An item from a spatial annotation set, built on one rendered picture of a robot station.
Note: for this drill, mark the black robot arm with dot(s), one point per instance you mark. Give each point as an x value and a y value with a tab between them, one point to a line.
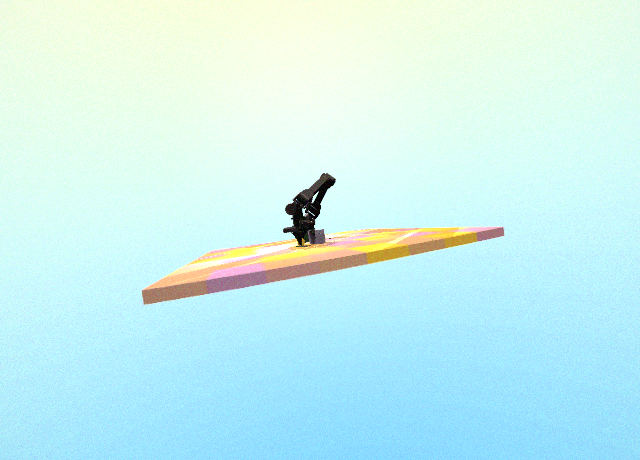
304	200

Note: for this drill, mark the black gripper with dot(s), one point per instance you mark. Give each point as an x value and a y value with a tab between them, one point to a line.
298	233

